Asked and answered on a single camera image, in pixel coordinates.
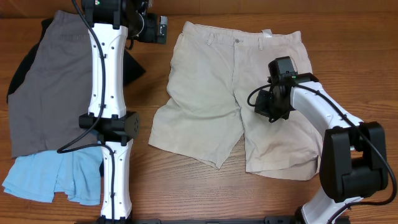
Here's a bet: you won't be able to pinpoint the black garment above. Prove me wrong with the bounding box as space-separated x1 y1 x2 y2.
6 18 146 103

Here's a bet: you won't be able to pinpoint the grey shorts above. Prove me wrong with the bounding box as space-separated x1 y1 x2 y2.
8 11 92 157

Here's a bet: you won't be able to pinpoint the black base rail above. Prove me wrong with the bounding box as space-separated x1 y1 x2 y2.
74 215 352 224

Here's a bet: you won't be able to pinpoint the beige khaki shorts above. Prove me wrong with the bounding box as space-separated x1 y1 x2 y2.
149 22 323 180

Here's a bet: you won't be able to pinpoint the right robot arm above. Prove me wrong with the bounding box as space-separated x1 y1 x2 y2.
252 57 397 224

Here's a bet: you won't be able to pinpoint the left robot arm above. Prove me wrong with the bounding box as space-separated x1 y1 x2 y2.
79 0 168 223

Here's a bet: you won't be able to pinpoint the light blue shorts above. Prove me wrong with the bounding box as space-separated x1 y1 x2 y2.
2 147 103 206

